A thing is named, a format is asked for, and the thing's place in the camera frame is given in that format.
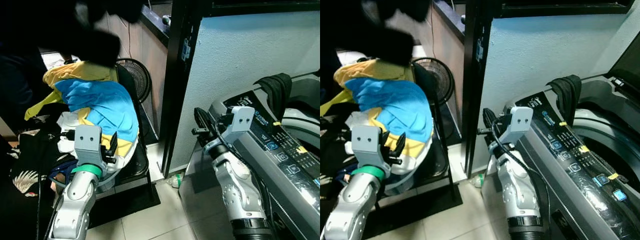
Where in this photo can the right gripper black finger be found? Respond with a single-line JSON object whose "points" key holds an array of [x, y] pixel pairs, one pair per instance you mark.
{"points": [[203, 120], [484, 131], [490, 120], [199, 131]]}

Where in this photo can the plain black garment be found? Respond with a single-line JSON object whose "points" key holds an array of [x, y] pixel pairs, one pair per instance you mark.
{"points": [[275, 92], [565, 97]]}

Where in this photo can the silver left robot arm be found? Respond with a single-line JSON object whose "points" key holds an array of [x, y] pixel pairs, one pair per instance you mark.
{"points": [[350, 205], [75, 200]]}

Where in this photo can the grey top-load washing machine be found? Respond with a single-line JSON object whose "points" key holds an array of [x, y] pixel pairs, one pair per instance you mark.
{"points": [[280, 165], [575, 170]]}

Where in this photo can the blue garment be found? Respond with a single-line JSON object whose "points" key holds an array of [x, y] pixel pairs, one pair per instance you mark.
{"points": [[100, 102], [395, 105]]}

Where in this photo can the clear plastic bottle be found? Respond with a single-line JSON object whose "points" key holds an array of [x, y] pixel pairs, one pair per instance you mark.
{"points": [[177, 180], [478, 180]]}

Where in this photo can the black floral patterned garment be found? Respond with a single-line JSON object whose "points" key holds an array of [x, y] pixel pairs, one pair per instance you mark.
{"points": [[30, 150], [335, 150]]}

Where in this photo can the black electric fan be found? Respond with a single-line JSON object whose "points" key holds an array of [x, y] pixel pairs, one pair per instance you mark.
{"points": [[142, 75], [442, 75]]}

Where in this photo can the yellow garment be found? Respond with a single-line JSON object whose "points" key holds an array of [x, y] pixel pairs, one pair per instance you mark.
{"points": [[365, 70], [75, 72]]}

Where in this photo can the black hanging cloth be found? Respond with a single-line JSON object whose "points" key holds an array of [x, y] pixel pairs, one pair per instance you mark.
{"points": [[50, 25], [370, 25]]}

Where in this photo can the dark tinted washer lid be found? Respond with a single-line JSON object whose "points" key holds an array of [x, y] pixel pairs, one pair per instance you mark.
{"points": [[627, 70]]}

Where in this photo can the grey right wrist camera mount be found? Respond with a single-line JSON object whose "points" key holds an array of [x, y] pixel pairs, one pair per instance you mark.
{"points": [[517, 122], [239, 122]]}

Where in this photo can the black metal cabinet frame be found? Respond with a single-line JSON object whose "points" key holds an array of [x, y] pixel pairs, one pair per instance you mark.
{"points": [[180, 75], [477, 75]]}

